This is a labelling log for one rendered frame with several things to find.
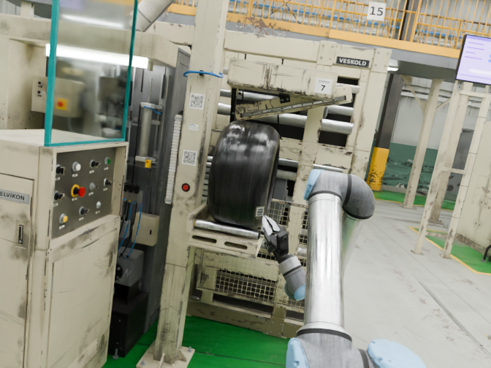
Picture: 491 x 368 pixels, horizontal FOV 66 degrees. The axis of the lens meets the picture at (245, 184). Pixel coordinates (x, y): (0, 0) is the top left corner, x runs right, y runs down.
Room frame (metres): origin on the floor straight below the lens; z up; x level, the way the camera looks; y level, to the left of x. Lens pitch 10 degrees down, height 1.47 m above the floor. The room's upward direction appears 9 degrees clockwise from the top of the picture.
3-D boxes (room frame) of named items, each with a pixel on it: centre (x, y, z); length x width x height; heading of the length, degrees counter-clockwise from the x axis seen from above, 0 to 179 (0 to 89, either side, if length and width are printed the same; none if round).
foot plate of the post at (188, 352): (2.01, 0.30, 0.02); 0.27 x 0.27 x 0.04; 82
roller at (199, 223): (1.86, 0.06, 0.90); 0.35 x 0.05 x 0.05; 82
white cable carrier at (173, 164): (1.99, 0.39, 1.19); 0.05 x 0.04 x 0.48; 172
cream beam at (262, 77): (2.27, -0.12, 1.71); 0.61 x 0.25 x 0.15; 82
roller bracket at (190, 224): (2.02, 0.22, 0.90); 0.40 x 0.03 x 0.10; 172
